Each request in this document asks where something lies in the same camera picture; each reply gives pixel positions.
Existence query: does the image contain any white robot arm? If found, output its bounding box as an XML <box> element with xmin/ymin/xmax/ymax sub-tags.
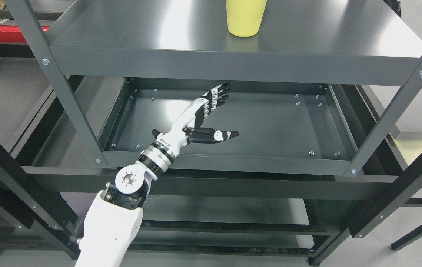
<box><xmin>76</xmin><ymin>142</ymin><xmax>180</xmax><ymax>267</ymax></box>

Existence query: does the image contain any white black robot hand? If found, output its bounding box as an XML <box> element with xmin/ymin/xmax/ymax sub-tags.
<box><xmin>153</xmin><ymin>83</ymin><xmax>240</xmax><ymax>159</ymax></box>

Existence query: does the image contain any black metal shelf rack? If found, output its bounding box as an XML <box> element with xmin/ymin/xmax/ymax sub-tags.
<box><xmin>0</xmin><ymin>0</ymin><xmax>422</xmax><ymax>260</ymax></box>

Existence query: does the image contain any grey metal shelf unit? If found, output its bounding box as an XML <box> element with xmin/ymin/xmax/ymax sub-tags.
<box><xmin>6</xmin><ymin>0</ymin><xmax>422</xmax><ymax>266</ymax></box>

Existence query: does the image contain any yellow plastic cup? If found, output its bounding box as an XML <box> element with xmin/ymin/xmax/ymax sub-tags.
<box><xmin>225</xmin><ymin>0</ymin><xmax>267</xmax><ymax>37</ymax></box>

